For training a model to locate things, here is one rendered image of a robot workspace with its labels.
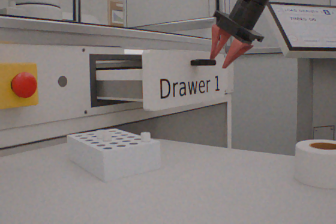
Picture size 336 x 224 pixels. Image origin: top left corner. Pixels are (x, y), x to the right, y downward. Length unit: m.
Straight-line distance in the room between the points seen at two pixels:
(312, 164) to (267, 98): 2.02
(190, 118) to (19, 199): 0.72
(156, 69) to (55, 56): 0.20
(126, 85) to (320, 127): 1.11
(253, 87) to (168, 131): 1.58
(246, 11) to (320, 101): 0.96
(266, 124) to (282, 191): 2.06
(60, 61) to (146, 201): 0.38
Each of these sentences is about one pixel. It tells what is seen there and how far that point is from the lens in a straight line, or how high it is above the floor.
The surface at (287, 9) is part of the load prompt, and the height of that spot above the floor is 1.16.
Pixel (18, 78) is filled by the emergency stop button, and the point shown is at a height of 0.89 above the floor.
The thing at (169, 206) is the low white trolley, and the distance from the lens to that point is 0.32.
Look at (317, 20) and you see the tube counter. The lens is 1.55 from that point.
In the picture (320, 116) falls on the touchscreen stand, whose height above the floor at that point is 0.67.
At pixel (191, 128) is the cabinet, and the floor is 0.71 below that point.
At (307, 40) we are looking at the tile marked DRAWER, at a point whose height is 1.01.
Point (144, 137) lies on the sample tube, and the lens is 0.42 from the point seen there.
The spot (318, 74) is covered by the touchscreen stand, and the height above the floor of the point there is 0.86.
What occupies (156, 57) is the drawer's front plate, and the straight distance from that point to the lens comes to 0.57.
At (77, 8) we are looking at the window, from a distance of 0.69.
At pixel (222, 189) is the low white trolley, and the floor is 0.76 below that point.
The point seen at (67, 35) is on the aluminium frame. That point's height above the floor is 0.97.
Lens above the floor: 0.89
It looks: 4 degrees down
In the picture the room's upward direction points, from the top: 1 degrees counter-clockwise
